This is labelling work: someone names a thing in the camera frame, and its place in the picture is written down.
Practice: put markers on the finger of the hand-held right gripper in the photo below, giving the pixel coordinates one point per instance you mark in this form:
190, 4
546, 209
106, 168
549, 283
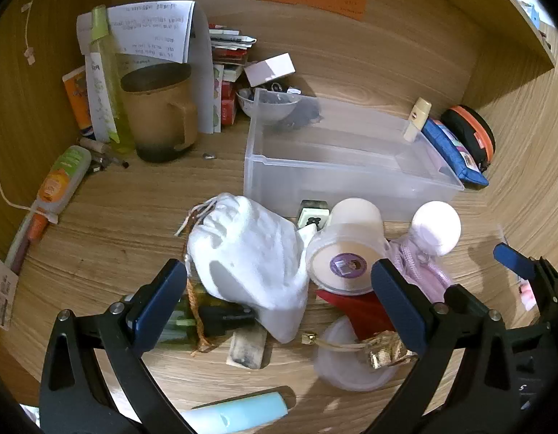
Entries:
511, 258

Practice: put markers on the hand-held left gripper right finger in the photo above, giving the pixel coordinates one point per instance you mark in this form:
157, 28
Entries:
396, 307

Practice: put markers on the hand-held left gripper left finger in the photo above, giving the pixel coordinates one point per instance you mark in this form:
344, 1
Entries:
163, 298

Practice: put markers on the red card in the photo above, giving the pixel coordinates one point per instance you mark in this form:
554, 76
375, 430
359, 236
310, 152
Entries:
364, 316

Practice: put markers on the white round jar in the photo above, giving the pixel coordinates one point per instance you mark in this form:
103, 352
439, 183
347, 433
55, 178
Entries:
346, 244

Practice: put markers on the translucent plastic storage box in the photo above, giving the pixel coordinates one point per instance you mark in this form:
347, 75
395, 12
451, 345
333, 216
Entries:
351, 167

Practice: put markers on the small pink object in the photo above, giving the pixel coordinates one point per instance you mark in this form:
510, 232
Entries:
528, 294

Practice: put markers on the green bottle black pump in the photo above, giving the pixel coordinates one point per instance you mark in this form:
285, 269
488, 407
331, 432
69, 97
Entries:
224, 316

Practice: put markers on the translucent round lid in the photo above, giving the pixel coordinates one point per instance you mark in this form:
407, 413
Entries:
346, 370

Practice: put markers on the white round ball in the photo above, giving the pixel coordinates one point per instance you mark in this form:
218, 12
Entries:
435, 228

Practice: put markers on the worn rectangular block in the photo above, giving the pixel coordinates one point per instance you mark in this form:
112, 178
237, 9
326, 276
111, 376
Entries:
249, 348

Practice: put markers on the wooden desk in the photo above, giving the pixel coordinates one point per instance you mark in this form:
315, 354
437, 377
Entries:
147, 199

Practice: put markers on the blue patchwork pencil case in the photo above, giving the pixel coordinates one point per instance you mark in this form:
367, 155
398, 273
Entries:
450, 149

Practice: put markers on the black orange zipper case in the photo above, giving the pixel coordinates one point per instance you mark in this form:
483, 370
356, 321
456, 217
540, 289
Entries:
473, 131

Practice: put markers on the light blue tube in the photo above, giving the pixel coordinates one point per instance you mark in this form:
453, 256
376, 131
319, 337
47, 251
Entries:
242, 413

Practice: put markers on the orange pen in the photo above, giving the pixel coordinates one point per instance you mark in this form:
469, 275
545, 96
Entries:
30, 235

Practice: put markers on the green orange sunscreen tube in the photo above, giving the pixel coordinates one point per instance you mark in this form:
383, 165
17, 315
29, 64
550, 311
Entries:
57, 181

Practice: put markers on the white printed card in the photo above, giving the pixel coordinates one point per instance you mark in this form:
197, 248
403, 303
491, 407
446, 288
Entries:
1, 289

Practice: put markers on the small cream bottle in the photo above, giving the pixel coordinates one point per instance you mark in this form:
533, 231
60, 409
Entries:
416, 120

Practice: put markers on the brown mug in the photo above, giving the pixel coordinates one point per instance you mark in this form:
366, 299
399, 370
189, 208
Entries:
147, 113

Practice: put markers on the white green printed packet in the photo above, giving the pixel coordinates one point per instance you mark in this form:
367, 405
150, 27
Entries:
98, 104

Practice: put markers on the glass bowl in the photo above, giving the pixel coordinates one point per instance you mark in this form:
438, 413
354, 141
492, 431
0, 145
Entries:
265, 106

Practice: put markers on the yellow-green bottle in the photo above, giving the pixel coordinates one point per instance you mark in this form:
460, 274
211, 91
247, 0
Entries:
109, 77

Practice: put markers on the small white box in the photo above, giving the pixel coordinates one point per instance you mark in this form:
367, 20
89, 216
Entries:
269, 70

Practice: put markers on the stack of booklets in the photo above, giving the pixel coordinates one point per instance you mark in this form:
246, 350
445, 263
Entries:
227, 54

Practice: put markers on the white printed paper sheet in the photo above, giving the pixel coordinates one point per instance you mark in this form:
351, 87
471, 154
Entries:
156, 27

